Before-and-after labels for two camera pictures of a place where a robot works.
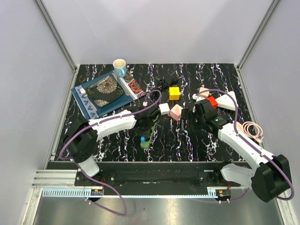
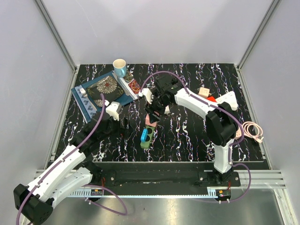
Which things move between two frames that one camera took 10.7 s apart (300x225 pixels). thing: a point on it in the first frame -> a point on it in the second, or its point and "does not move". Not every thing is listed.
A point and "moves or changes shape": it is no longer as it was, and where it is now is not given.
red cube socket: (213, 101) does not move
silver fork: (83, 92) does not move
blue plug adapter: (143, 138) does not move
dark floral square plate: (104, 90) does not move
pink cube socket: (176, 112) moves or changes shape
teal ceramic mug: (120, 67) does not move
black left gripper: (145, 133) -> (122, 132)
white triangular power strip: (227, 101) does not move
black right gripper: (188, 114) -> (152, 108)
